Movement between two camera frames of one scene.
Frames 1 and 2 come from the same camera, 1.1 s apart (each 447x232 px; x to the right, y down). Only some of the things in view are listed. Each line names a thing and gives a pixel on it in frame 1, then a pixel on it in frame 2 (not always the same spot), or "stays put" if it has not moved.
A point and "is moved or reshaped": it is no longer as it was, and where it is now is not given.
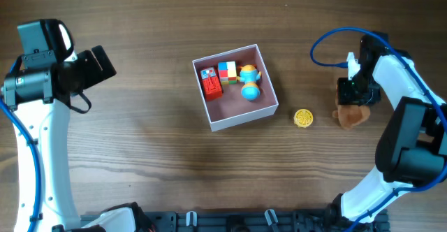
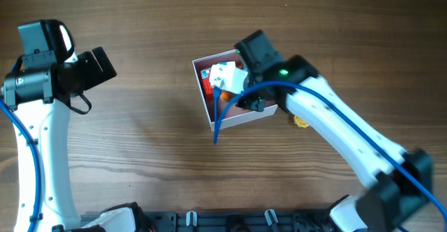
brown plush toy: x=350 y=115 is moved or reshaped
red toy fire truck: x=211 y=85 stays put
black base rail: x=228 y=221 stays put
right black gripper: x=354 y=96 → x=255 y=103
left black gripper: x=98 y=73 stays put
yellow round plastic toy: x=303 y=117 stays put
